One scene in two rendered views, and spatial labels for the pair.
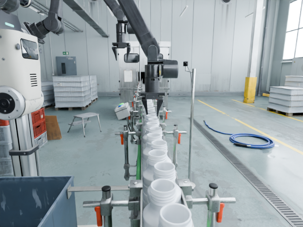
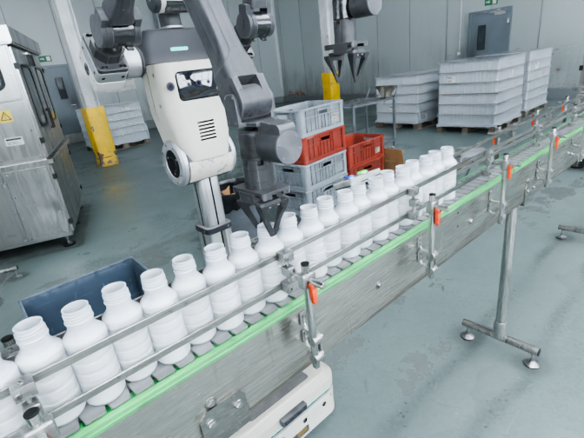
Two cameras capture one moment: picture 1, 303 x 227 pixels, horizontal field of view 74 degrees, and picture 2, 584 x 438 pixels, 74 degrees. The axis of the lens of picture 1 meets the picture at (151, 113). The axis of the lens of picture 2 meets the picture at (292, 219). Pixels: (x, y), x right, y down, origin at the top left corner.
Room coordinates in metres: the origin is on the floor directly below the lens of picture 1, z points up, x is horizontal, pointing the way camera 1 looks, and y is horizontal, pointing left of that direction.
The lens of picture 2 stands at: (0.40, -0.61, 1.46)
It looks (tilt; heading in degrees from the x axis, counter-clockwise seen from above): 22 degrees down; 53
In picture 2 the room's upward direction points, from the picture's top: 7 degrees counter-clockwise
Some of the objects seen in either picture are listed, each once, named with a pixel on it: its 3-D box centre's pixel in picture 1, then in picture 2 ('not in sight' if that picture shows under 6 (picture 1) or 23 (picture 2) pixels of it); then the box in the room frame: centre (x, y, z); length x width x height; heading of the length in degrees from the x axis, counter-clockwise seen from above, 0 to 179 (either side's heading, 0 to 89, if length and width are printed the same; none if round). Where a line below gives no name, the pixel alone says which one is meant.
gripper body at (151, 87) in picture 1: (152, 87); (259, 175); (0.79, 0.00, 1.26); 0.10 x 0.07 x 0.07; 92
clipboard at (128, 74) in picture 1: (128, 75); not in sight; (5.45, 0.62, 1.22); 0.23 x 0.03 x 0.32; 93
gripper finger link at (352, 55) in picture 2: (124, 52); (351, 63); (1.24, 0.16, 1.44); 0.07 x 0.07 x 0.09; 2
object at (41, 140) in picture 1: (28, 142); not in sight; (3.35, 2.17, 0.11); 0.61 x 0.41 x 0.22; 5
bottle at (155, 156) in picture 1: (157, 189); (48, 370); (0.38, -0.01, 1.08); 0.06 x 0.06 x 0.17
